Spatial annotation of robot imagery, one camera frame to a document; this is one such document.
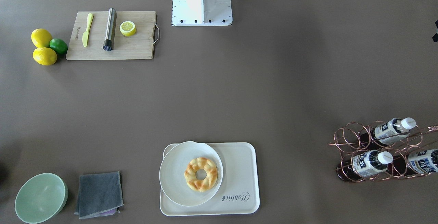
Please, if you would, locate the yellow plastic knife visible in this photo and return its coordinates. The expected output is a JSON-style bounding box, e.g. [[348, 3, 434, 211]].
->
[[82, 13, 94, 47]]

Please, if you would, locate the green lime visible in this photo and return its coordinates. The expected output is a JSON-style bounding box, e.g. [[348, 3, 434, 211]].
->
[[49, 38, 68, 54]]

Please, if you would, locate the steel cylinder grater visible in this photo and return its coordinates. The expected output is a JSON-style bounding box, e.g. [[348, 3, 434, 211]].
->
[[103, 8, 116, 52]]

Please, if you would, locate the cream serving tray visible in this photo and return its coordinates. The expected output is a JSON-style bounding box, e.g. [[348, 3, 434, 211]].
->
[[160, 142, 260, 216]]

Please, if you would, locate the tea bottle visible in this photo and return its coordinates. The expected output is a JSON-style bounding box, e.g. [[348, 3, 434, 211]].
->
[[359, 117, 416, 150], [387, 149, 438, 177], [336, 150, 393, 182]]

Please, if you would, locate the glazed twisted donut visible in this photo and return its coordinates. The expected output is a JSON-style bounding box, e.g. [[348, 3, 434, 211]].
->
[[184, 157, 218, 192]]

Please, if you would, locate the wooden cutting board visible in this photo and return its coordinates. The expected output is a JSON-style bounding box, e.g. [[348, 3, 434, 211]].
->
[[66, 11, 157, 60]]

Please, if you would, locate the white round plate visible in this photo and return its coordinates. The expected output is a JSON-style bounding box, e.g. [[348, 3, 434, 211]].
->
[[159, 141, 223, 207]]

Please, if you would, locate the half lemon slice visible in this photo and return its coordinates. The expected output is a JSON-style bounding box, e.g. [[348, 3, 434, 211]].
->
[[119, 21, 137, 37]]

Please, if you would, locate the upper yellow lemon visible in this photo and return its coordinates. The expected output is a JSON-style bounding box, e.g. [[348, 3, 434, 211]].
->
[[31, 28, 53, 48]]

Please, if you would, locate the green ceramic bowl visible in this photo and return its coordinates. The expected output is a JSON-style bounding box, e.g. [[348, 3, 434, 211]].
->
[[15, 173, 68, 224]]

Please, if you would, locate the grey folded cloth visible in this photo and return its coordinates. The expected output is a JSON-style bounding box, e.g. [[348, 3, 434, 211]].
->
[[75, 171, 124, 219]]

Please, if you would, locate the copper wire bottle rack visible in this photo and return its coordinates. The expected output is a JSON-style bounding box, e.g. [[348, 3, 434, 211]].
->
[[330, 121, 437, 183]]

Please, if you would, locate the lower yellow lemon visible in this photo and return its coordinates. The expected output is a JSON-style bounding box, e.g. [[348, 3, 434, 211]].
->
[[33, 47, 58, 66]]

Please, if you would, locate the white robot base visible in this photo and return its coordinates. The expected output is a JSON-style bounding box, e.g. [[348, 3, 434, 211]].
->
[[171, 0, 233, 26]]

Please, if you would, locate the yellow lemon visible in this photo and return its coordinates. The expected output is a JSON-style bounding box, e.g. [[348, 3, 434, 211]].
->
[[31, 28, 53, 48], [33, 47, 58, 66]]

